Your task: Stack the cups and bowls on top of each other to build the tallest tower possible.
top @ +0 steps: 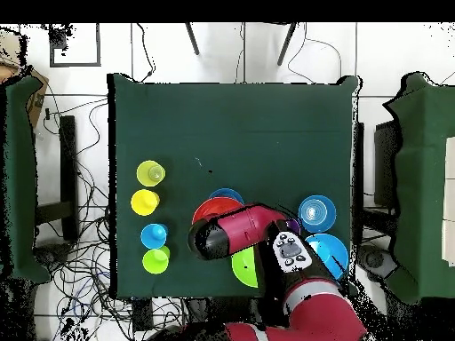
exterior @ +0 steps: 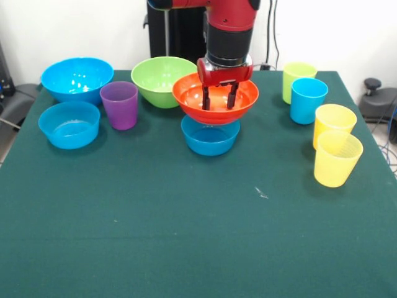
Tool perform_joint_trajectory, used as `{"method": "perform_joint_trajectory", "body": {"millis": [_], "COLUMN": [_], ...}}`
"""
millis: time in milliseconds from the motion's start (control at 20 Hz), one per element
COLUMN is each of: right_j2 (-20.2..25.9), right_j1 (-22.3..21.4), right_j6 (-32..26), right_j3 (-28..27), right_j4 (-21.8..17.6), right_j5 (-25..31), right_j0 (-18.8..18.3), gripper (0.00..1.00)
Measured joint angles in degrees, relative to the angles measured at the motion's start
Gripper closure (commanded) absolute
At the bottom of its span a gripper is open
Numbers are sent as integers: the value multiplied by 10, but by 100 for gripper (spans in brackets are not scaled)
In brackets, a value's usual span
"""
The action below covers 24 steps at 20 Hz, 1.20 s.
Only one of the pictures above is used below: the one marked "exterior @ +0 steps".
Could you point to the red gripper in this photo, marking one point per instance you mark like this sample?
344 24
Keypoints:
226 74

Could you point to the orange bowl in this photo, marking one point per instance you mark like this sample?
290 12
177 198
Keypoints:
189 96

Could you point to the small blue bowl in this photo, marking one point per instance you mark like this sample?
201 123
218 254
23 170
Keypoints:
68 130
211 142

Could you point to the purple cup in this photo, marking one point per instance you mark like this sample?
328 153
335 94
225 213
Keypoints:
119 108

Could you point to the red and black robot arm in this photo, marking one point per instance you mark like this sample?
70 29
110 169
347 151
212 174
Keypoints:
229 31

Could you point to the green bowl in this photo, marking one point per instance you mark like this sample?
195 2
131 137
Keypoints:
155 80

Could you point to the green cup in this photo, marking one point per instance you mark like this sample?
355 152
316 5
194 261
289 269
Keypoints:
296 74

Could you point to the blue cup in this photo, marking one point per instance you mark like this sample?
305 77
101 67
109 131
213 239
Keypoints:
308 102

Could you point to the yellow cup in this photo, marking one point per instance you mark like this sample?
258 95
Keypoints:
335 119
336 164

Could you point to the dark green tablecloth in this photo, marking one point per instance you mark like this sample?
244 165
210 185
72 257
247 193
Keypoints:
198 223

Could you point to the large blue bowl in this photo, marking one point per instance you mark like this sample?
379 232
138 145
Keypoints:
77 77

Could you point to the black stand base with knob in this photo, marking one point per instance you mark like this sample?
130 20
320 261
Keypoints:
381 105

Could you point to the black device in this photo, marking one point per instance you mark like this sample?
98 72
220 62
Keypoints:
6 77

